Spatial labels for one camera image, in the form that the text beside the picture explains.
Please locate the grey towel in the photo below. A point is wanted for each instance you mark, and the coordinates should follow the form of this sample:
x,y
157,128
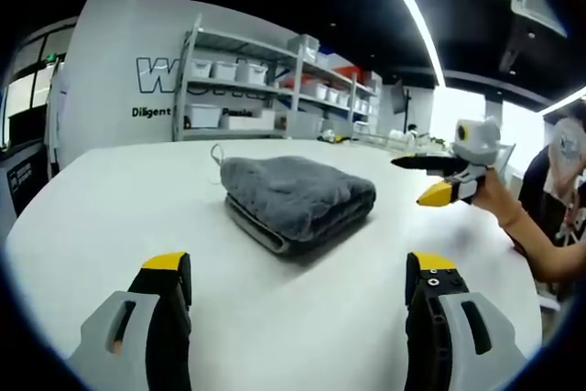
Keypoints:
x,y
297,196

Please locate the person's right hand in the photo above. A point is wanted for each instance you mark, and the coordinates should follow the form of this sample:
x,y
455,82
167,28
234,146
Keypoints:
x,y
499,201

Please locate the person's upper body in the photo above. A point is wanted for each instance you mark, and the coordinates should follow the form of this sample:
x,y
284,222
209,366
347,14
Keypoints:
x,y
565,148

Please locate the short ceiling light strip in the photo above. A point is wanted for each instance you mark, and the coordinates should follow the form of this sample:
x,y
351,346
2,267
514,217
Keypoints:
x,y
565,99

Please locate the long ceiling light strip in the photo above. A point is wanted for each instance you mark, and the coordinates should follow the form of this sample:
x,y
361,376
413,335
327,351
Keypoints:
x,y
412,11

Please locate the grey metal shelving unit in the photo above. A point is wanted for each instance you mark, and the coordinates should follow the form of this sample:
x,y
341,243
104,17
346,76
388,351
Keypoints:
x,y
300,84

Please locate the black cabinet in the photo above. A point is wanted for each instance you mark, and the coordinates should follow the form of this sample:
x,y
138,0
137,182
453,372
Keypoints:
x,y
23,176

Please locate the row of white storage boxes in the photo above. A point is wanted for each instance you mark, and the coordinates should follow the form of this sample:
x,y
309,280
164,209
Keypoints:
x,y
238,71

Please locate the black wall monitor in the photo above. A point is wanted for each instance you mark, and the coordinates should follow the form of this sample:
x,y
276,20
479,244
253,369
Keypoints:
x,y
399,97

